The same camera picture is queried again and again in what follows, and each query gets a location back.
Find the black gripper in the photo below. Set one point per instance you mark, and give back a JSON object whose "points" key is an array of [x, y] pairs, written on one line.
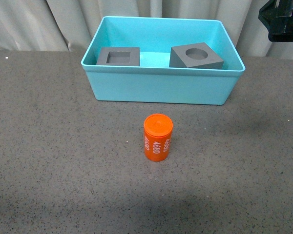
{"points": [[277, 17]]}

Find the gray block with square hole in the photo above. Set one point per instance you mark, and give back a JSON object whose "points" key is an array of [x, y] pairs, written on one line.
{"points": [[119, 56]]}

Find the orange cylinder part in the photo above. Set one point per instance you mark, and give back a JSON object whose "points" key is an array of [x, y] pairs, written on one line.
{"points": [[157, 136]]}

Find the blue plastic box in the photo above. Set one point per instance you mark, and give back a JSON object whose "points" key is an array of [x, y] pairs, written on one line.
{"points": [[154, 80]]}

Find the gray block with round hole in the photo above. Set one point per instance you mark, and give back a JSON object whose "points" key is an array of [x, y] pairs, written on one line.
{"points": [[198, 55]]}

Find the white curtain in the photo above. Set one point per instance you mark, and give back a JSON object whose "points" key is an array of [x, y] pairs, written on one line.
{"points": [[69, 25]]}

